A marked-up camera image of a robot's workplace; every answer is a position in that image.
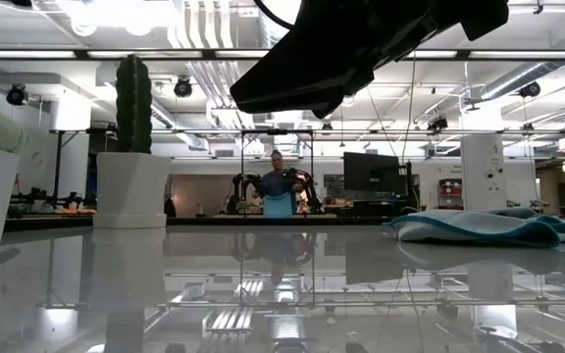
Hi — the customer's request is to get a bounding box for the brown partition panel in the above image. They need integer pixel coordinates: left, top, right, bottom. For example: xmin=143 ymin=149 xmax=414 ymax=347
xmin=170 ymin=174 xmax=237 ymax=217

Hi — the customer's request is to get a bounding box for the light wooden cabinet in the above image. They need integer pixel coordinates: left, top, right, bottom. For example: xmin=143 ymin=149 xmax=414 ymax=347
xmin=537 ymin=159 xmax=565 ymax=217

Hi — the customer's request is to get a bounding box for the long LED light bar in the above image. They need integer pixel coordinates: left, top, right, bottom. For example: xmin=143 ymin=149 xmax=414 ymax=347
xmin=0 ymin=47 xmax=565 ymax=63

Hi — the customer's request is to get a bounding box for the small blue cloth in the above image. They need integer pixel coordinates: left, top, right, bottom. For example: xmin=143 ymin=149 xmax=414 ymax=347
xmin=262 ymin=191 xmax=297 ymax=219

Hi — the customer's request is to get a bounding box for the white pillar cabinet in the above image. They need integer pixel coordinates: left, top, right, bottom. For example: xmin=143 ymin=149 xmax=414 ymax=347
xmin=460 ymin=133 xmax=508 ymax=211

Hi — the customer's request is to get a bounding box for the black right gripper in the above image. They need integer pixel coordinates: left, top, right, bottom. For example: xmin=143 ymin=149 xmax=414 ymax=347
xmin=229 ymin=0 xmax=465 ymax=121

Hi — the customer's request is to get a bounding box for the black computer monitor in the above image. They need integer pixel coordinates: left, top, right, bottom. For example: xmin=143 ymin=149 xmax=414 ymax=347
xmin=343 ymin=151 xmax=407 ymax=197

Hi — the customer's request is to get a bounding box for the red storage shelf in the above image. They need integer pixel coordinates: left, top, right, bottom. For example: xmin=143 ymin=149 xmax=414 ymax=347
xmin=437 ymin=177 xmax=463 ymax=209

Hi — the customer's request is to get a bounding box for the black table stand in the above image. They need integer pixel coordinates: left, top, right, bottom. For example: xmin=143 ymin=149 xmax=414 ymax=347
xmin=10 ymin=127 xmax=117 ymax=210

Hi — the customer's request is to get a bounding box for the person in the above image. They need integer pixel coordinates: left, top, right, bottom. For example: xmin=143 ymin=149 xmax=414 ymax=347
xmin=261 ymin=149 xmax=304 ymax=218

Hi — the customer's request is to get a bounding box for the light blue microfiber towel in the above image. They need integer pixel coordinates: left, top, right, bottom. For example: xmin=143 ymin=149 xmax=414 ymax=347
xmin=383 ymin=207 xmax=565 ymax=248

